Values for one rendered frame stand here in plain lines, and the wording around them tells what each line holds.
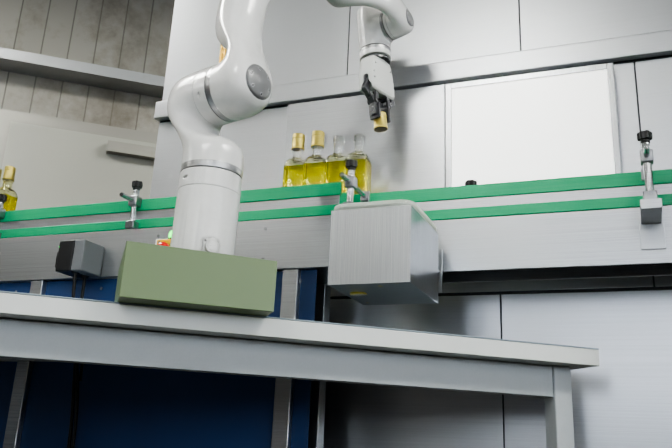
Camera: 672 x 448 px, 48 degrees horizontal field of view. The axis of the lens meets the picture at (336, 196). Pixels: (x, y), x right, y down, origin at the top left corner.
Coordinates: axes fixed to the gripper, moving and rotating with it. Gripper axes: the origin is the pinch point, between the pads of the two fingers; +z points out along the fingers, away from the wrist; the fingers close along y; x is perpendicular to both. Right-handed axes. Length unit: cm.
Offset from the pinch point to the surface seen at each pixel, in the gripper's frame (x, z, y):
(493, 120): 20.8, 1.1, -21.9
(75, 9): -239, -176, -54
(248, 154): -49.5, -5.6, -2.4
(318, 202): -9.9, 25.4, 14.2
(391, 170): -6.4, 9.6, -13.2
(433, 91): 6.8, -10.9, -16.9
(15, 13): -257, -169, -28
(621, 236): 50, 42, -13
